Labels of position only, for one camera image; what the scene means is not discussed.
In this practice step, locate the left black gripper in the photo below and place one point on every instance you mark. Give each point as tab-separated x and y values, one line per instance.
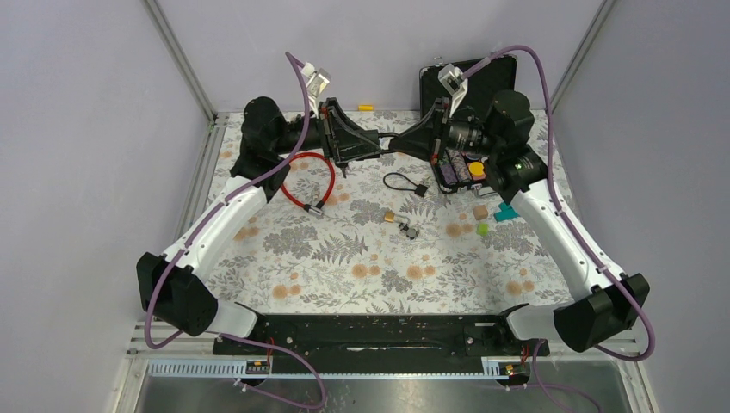
340	135

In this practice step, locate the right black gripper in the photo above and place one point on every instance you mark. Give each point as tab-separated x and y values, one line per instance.
425	144

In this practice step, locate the brass padlock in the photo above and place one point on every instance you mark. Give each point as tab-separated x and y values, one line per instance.
404	224

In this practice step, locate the red cable lock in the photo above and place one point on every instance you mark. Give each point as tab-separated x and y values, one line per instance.
314	182

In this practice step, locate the black padlock with keys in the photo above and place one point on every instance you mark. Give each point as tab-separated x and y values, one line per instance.
384	144

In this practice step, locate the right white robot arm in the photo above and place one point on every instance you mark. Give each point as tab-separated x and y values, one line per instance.
605	301

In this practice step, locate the black poker chip case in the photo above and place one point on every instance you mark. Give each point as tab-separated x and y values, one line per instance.
473	114

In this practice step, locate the yellow poker chip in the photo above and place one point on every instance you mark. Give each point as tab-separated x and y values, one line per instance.
477	170

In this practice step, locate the wooden cube block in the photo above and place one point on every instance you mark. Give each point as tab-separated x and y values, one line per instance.
480	212

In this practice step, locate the teal block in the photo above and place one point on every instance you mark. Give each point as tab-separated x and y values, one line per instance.
505	212

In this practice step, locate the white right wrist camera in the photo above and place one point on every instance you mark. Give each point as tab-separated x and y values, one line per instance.
452	79

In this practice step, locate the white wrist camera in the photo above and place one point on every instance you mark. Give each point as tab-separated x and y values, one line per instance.
452	79
316	80

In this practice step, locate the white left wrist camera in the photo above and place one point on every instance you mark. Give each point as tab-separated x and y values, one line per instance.
316	80

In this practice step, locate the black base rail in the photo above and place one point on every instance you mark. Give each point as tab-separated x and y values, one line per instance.
377	343

